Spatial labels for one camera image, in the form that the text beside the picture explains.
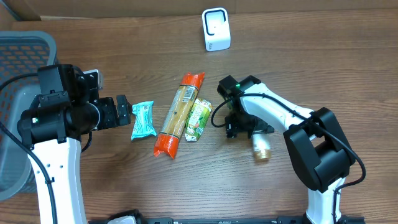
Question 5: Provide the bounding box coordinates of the teal snack packet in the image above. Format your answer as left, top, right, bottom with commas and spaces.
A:
131, 101, 157, 141

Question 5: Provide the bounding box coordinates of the white cream tube gold cap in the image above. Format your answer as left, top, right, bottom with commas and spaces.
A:
252, 133, 271, 161

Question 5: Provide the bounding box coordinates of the green juice carton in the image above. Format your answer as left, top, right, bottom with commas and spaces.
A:
185, 98, 213, 142

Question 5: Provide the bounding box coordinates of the orange spaghetti packet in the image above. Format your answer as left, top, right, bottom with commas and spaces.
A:
154, 72, 205, 159

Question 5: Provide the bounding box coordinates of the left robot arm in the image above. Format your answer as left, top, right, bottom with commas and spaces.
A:
17, 64, 132, 223

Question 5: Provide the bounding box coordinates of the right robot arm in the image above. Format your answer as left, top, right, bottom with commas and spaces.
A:
217, 76, 364, 223

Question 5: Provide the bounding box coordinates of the white barcode scanner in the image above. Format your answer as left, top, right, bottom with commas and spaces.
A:
201, 7, 231, 52

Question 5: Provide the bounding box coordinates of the grey plastic basket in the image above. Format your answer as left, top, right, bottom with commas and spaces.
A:
1, 31, 57, 201

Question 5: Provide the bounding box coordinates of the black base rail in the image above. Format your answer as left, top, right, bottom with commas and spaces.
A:
88, 208, 365, 224

